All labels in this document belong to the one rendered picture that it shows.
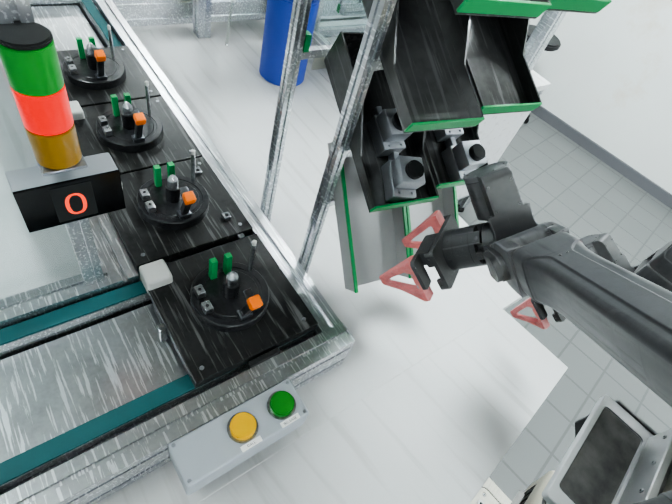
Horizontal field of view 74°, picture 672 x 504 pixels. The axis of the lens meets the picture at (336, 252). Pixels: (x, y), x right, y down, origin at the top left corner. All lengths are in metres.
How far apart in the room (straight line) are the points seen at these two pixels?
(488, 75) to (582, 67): 3.27
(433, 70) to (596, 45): 3.33
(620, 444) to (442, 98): 0.64
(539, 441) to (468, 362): 1.17
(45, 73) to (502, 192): 0.51
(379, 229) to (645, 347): 0.63
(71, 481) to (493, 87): 0.84
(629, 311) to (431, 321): 0.74
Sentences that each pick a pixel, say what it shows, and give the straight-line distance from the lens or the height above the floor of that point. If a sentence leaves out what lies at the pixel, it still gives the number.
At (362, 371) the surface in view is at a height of 0.86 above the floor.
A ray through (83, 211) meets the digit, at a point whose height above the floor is 1.18.
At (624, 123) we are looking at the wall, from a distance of 4.05.
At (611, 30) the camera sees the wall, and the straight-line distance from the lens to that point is 3.98.
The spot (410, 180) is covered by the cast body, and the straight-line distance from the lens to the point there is 0.71.
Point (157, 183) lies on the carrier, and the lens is 0.98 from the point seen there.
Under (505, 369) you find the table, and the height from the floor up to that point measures 0.86.
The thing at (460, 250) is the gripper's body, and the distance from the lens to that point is 0.61.
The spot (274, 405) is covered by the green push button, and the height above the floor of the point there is 0.97.
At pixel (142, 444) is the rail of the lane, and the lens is 0.75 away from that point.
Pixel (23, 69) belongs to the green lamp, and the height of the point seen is 1.39.
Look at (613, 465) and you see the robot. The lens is 0.91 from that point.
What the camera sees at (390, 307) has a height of 0.86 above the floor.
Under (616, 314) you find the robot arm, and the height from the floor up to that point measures 1.47.
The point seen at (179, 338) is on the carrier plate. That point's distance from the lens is 0.80.
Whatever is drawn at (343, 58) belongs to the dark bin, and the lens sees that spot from 0.77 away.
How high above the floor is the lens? 1.68
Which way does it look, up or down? 49 degrees down
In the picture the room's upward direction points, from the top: 21 degrees clockwise
